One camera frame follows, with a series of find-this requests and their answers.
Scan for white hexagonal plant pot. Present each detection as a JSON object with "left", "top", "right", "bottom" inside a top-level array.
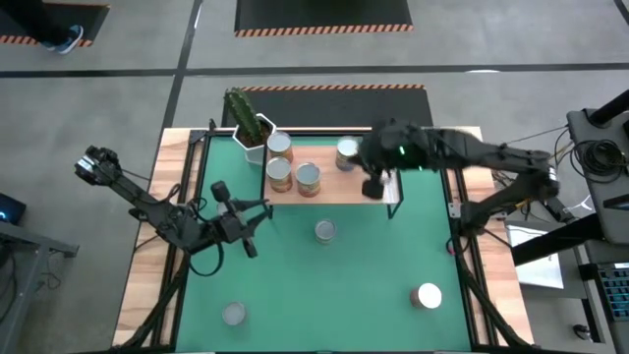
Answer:
[{"left": 231, "top": 112, "right": 277, "bottom": 166}]

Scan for black metal bar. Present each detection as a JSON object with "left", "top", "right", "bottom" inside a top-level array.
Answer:
[{"left": 510, "top": 211, "right": 606, "bottom": 267}]

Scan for white paper sheet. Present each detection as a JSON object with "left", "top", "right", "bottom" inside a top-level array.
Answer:
[{"left": 504, "top": 221, "right": 566, "bottom": 291}]

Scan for orange corn can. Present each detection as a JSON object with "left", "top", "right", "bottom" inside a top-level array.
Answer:
[
  {"left": 294, "top": 161, "right": 323, "bottom": 199},
  {"left": 265, "top": 155, "right": 295, "bottom": 194},
  {"left": 266, "top": 130, "right": 295, "bottom": 163}
]

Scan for black computer mouse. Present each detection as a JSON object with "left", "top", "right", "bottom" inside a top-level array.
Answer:
[{"left": 572, "top": 323, "right": 595, "bottom": 343}]

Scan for grey desk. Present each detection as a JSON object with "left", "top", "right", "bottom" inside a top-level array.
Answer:
[{"left": 0, "top": 219, "right": 81, "bottom": 354}]

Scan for coiled black cable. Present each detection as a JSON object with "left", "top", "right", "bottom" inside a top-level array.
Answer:
[{"left": 572, "top": 139, "right": 629, "bottom": 178}]

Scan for black monitor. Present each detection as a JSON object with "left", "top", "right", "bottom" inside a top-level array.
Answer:
[{"left": 0, "top": 191, "right": 29, "bottom": 227}]

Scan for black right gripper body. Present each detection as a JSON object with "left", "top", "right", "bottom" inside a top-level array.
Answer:
[{"left": 358, "top": 119, "right": 436, "bottom": 201}]

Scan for yellow-green peas can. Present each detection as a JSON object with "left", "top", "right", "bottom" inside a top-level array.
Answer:
[{"left": 335, "top": 136, "right": 363, "bottom": 172}]

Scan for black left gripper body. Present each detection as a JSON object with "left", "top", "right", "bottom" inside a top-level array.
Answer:
[{"left": 210, "top": 180, "right": 259, "bottom": 260}]

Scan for black metal table frame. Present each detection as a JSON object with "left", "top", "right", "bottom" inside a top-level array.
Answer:
[{"left": 110, "top": 117, "right": 535, "bottom": 354}]

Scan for white-topped can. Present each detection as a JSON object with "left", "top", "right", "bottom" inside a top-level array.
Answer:
[{"left": 410, "top": 281, "right": 443, "bottom": 311}]

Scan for wooden shelf black metal frame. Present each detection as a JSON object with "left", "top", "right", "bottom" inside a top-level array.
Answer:
[{"left": 259, "top": 139, "right": 405, "bottom": 220}]

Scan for grey equipment cart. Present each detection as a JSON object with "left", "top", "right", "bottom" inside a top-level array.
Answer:
[{"left": 564, "top": 88, "right": 629, "bottom": 247}]

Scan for black floor mat orange stripes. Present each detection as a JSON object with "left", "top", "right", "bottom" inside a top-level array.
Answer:
[
  {"left": 233, "top": 0, "right": 415, "bottom": 39},
  {"left": 221, "top": 83, "right": 435, "bottom": 129},
  {"left": 0, "top": 0, "right": 112, "bottom": 49}
]

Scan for keyboard with lit keys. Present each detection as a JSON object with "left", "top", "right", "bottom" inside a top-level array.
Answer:
[{"left": 597, "top": 263, "right": 629, "bottom": 324}]

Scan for grey-topped can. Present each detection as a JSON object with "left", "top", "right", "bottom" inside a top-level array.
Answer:
[{"left": 220, "top": 301, "right": 248, "bottom": 327}]

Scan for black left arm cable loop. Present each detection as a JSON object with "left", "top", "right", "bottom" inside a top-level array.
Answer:
[{"left": 188, "top": 240, "right": 226, "bottom": 277}]

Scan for person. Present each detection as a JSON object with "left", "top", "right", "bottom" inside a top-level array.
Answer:
[{"left": 14, "top": 0, "right": 85, "bottom": 56}]

